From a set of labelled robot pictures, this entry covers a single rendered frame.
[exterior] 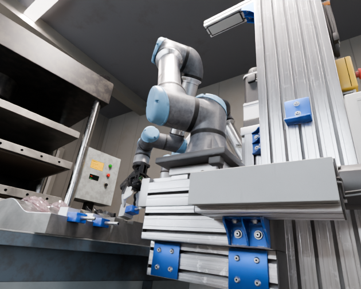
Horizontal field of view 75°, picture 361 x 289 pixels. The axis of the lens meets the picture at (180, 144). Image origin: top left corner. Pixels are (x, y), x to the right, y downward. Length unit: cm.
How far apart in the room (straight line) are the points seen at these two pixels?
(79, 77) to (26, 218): 130
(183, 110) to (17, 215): 60
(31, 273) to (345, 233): 85
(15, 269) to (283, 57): 110
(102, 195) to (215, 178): 157
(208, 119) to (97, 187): 139
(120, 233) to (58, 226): 30
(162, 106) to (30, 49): 134
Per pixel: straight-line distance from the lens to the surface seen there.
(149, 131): 106
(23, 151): 175
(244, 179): 46
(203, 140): 69
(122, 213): 105
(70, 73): 194
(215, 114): 75
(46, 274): 90
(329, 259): 72
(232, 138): 138
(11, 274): 87
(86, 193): 193
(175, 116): 71
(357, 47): 337
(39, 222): 81
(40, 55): 191
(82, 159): 180
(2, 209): 98
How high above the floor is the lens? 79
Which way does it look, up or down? 24 degrees up
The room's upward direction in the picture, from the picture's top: 6 degrees clockwise
